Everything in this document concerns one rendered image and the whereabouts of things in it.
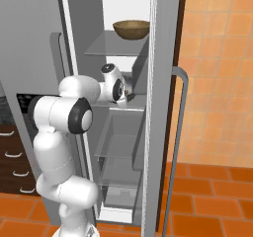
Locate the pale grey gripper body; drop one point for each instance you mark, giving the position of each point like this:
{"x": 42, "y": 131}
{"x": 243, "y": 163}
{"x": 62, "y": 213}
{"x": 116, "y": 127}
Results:
{"x": 127, "y": 84}

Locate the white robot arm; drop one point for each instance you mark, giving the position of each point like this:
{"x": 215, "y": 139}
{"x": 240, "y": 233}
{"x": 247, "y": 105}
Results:
{"x": 56, "y": 155}

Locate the glass fridge shelf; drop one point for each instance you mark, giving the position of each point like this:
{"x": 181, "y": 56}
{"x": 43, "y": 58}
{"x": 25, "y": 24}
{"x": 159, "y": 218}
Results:
{"x": 136, "y": 102}
{"x": 113, "y": 45}

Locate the grey open fridge door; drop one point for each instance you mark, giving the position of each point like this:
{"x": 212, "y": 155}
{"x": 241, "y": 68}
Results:
{"x": 161, "y": 83}

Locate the clear fridge drawer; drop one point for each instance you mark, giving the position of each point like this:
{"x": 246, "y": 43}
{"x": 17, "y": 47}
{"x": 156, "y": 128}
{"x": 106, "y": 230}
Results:
{"x": 118, "y": 139}
{"x": 118, "y": 173}

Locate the brown wooden bowl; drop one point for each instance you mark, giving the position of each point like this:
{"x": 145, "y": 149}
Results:
{"x": 131, "y": 29}

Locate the grey fridge body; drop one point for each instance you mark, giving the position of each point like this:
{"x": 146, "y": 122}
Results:
{"x": 85, "y": 23}

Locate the grey closed fridge door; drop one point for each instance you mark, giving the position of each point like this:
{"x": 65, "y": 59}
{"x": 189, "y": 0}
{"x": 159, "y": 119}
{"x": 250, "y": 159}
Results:
{"x": 29, "y": 33}

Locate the dark brown cabinet panel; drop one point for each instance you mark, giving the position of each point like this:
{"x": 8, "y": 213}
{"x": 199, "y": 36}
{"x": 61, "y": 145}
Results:
{"x": 174, "y": 66}

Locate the black appliance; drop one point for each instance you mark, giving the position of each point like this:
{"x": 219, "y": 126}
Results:
{"x": 23, "y": 104}

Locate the dark wood drawer cabinet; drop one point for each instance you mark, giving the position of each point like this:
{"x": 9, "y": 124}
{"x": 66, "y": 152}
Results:
{"x": 13, "y": 162}

